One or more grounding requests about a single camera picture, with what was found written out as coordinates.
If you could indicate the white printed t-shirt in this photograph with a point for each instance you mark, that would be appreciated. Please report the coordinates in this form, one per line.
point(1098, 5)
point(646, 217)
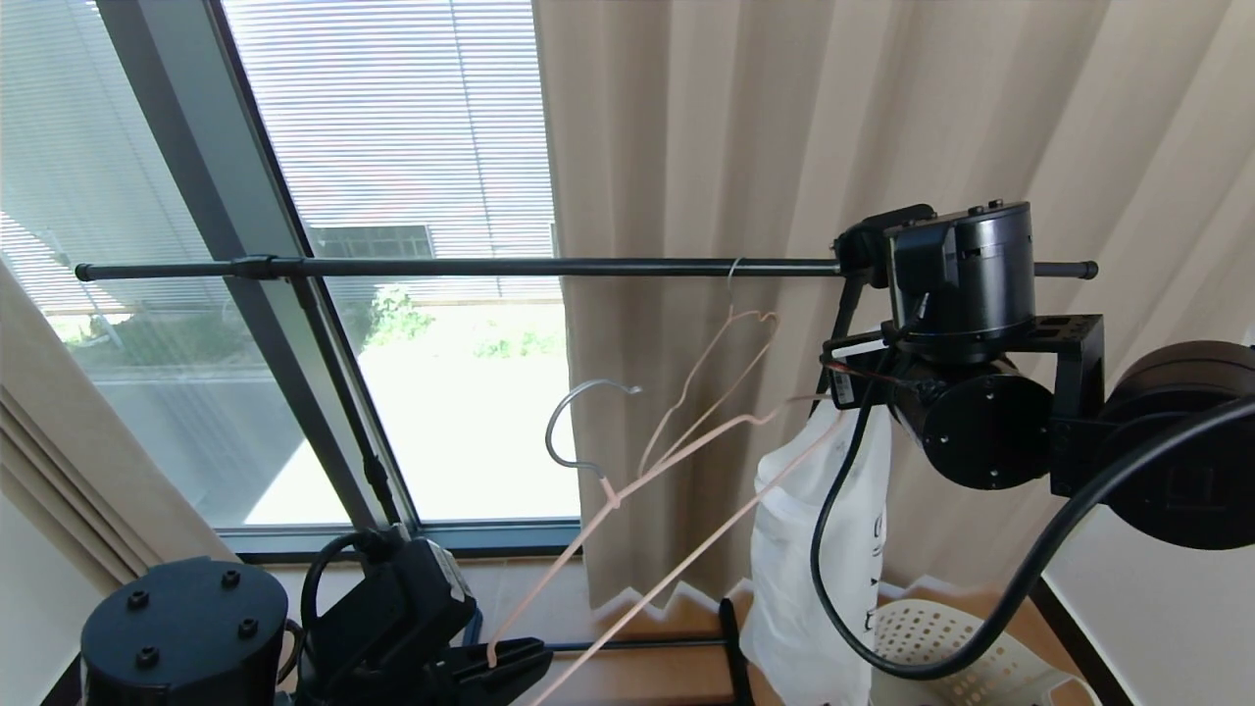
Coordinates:
point(804, 588)

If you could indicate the window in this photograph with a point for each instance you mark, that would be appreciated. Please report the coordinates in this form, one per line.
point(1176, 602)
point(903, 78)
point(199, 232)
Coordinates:
point(412, 118)

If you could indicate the beige curtain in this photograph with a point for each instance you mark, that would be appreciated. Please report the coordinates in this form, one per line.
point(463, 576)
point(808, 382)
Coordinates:
point(78, 471)
point(735, 118)

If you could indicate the black clothes rack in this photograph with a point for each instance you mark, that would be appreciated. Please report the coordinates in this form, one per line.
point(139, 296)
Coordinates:
point(490, 266)

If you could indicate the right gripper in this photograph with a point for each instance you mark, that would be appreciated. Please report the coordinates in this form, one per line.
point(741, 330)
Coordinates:
point(985, 431)

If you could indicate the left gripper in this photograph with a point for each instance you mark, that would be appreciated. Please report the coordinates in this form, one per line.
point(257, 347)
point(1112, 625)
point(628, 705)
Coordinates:
point(392, 681)

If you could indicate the white laundry basket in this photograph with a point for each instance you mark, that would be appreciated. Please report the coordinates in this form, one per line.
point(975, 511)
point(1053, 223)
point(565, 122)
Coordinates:
point(922, 632)

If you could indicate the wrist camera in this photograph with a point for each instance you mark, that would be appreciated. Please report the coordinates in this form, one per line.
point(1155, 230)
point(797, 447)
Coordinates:
point(873, 245)
point(402, 598)

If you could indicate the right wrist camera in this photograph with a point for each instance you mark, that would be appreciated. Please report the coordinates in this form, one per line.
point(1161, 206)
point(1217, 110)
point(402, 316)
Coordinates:
point(873, 245)

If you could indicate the pink clothes hanger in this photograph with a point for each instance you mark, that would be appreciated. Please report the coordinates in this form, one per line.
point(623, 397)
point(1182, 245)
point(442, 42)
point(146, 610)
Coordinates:
point(610, 493)
point(733, 294)

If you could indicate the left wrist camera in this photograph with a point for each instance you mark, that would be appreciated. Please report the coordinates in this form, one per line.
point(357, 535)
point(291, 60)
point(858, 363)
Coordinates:
point(402, 598)

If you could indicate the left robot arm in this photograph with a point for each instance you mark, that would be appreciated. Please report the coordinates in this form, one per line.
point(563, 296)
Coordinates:
point(181, 637)

